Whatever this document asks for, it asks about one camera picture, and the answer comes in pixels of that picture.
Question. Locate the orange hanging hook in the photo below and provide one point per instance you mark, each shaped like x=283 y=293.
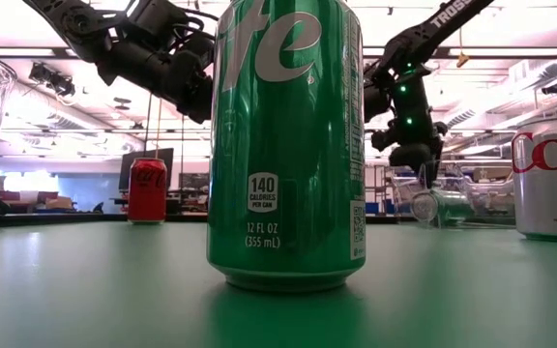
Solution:
x=462 y=60

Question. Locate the black ceiling fixture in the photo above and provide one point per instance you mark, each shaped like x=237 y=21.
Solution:
x=552 y=88

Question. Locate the long ceiling light fixture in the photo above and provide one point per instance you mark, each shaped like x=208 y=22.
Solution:
x=501 y=52

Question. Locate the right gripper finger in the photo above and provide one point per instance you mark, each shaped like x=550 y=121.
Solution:
x=433 y=176

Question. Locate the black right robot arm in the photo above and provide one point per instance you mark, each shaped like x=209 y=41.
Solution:
x=433 y=29

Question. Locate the black computer monitor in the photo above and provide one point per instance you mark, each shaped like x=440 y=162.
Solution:
x=162 y=153

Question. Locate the red Coca-Cola can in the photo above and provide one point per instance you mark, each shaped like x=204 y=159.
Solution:
x=147 y=203

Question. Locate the black table frame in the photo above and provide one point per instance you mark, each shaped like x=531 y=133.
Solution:
x=186 y=218

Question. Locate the black ceiling camera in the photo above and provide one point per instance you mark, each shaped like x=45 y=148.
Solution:
x=51 y=79

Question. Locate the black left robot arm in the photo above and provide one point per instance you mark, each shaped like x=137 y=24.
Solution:
x=80 y=24

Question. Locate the silver Diet Coke can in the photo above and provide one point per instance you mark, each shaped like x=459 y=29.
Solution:
x=549 y=203

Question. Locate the metal storage shelf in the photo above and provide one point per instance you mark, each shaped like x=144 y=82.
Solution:
x=377 y=193

